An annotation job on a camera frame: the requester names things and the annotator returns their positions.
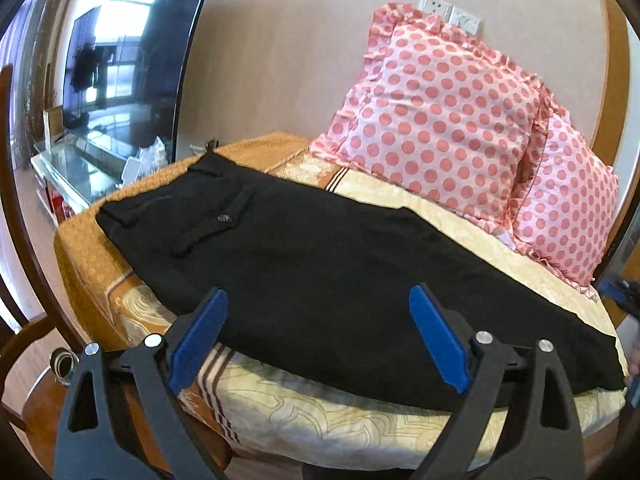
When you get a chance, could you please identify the wooden door frame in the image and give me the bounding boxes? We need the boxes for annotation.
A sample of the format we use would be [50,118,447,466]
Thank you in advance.
[592,0,630,166]

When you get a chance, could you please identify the glass tv stand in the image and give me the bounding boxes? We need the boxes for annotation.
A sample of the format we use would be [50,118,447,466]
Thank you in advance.
[30,130,137,214]

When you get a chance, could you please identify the black flat television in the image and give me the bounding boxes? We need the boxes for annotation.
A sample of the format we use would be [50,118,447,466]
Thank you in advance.
[62,0,205,159]

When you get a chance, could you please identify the left pink polka-dot pillow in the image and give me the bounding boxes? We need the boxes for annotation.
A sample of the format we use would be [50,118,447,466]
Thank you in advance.
[310,2,541,232]

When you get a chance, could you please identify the cream patterned bedspread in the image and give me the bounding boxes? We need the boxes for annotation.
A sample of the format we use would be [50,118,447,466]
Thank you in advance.
[53,131,626,469]

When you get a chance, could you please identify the black pants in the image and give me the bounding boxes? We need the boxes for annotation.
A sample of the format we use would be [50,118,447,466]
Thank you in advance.
[96,153,624,411]

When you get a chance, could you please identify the pink polka-dot pillow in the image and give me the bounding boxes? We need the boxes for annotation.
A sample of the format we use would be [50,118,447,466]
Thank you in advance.
[310,2,541,232]
[509,88,620,297]

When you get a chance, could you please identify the right pink polka-dot pillow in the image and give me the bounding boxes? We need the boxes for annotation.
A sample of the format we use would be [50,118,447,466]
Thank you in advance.
[509,88,620,297]

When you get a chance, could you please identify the person's right hand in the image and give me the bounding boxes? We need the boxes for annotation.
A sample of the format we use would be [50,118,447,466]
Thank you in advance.
[627,334,640,376]

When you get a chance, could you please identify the white wall socket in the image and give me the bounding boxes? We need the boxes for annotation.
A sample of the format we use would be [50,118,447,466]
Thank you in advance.
[419,0,454,22]

